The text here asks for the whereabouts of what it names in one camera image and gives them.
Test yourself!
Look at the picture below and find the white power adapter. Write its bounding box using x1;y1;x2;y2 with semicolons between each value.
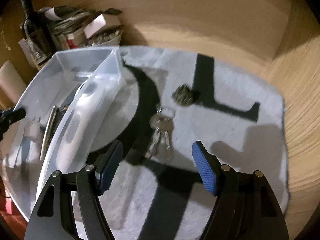
24;118;43;142

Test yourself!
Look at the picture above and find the silver metal bar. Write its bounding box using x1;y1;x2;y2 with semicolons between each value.
40;105;59;161

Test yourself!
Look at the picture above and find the clear plastic storage bin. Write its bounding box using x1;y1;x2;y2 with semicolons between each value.
1;47;123;219

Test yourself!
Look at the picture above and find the silver key bunch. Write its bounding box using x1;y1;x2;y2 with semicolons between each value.
145;105;175;159

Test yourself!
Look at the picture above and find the pink thermos bottle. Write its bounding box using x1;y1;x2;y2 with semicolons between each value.
1;61;27;104

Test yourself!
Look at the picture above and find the dark wine bottle elephant label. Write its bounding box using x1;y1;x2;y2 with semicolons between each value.
21;0;56;66

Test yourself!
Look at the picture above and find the stack of books and papers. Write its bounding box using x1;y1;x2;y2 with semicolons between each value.
38;4;123;49

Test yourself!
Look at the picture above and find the white bowl of pebbles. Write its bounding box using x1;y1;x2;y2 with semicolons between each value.
86;29;123;47

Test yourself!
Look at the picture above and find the grey mat with black letters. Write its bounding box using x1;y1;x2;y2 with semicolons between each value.
72;45;291;240

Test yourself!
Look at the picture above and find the dark round metal trinket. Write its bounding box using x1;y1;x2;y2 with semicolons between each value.
171;84;197;107

